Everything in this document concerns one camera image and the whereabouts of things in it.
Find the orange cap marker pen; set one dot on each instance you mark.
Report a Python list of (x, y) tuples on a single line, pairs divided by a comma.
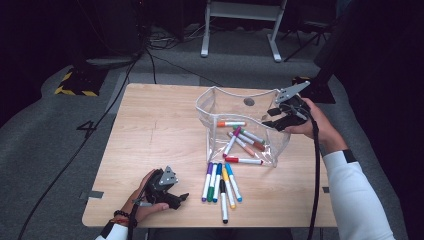
[(221, 124)]

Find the grey flat stand base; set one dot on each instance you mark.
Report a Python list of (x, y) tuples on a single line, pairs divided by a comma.
[(110, 62)]

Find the dark green cap marker pen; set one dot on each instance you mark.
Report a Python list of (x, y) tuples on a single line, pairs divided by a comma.
[(210, 195)]

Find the grey tape piece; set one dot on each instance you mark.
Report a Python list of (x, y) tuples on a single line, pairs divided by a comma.
[(93, 194), (325, 190)]

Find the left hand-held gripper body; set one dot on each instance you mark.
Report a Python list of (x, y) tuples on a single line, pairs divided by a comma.
[(168, 177)]

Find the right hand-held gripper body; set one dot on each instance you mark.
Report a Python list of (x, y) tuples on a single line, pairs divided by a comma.
[(290, 92)]

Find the hazard striped base plate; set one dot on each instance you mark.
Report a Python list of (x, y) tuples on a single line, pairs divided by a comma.
[(80, 83), (321, 96)]

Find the yellow cap marker pen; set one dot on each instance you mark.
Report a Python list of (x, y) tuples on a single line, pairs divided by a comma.
[(225, 172)]

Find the clear plastic pencil bag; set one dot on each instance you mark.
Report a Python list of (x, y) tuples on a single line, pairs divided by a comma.
[(211, 113)]

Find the group of coloured markers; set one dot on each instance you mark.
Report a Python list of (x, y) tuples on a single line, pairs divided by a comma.
[(229, 190)]

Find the red cap marker pen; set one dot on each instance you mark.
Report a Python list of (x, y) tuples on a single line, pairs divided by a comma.
[(231, 159)]

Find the brown cap marker pen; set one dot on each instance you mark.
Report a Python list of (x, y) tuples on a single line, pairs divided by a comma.
[(259, 146)]

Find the light blue cap marker pen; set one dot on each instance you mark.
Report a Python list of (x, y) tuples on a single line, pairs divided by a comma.
[(228, 167)]

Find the black stand post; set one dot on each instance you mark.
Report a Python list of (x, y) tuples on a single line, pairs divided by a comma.
[(330, 60)]

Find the black cap marker pen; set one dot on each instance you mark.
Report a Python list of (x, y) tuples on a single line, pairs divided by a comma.
[(222, 185)]

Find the black tripod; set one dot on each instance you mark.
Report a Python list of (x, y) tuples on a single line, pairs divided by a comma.
[(308, 36)]

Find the person's left hand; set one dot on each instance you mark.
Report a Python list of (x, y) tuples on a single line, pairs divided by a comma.
[(136, 208)]

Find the person's right hand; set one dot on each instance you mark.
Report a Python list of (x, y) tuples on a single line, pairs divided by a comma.
[(323, 130)]

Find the magenta cap marker pen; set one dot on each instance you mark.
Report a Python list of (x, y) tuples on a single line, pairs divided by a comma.
[(236, 131)]

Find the dark blue cap marker pen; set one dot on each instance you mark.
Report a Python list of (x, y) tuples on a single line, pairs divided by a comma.
[(218, 168)]

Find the light green cap marker pen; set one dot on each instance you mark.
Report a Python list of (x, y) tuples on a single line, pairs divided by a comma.
[(253, 136)]

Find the purple cap marker pen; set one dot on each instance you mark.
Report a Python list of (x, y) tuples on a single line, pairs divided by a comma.
[(209, 167)]

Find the salmon cap marker pen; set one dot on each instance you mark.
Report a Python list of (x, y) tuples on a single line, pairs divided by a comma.
[(248, 151)]

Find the white metal stand frame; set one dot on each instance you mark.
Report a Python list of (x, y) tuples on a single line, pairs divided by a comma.
[(206, 33)]

